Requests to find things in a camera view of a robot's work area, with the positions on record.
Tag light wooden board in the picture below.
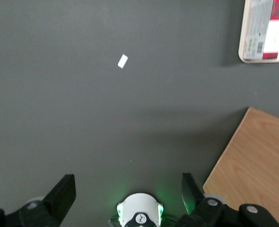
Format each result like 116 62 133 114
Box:
202 106 279 227

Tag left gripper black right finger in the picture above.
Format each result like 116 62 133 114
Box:
174 173 279 227

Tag small white paper tag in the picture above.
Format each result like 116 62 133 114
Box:
117 53 128 69

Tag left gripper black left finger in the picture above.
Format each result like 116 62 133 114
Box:
0 174 76 227

